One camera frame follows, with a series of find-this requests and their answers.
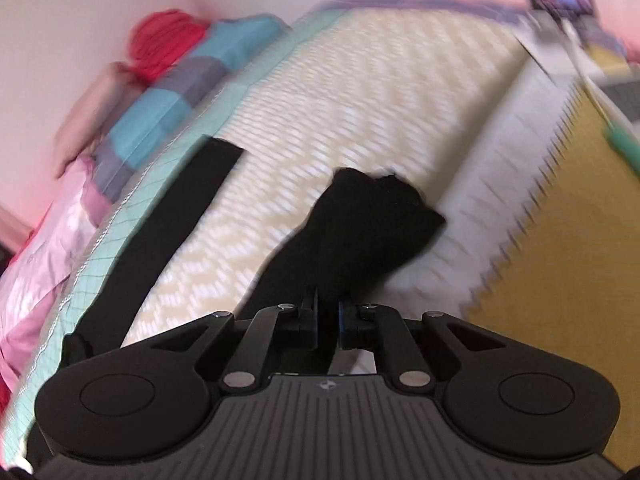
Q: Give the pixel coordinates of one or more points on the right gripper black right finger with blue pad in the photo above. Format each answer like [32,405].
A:
[382,331]

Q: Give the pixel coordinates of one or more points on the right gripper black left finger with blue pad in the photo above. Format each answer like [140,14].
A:
[272,332]

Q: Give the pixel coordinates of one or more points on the black pants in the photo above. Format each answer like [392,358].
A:
[359,230]

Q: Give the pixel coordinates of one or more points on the yellow mat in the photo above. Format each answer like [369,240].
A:
[568,281]

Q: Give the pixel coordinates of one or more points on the pink pillow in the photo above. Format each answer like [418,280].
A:
[94,114]

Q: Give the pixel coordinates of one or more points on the teal cream chevron bed cover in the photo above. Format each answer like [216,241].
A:
[446,100]

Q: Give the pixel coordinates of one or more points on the pink satin bedding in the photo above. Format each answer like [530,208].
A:
[36,276]

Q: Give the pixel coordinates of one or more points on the blue grey patchwork folded quilt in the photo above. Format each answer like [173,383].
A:
[155,117]

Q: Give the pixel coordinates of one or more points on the red folded blanket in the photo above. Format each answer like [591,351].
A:
[160,40]

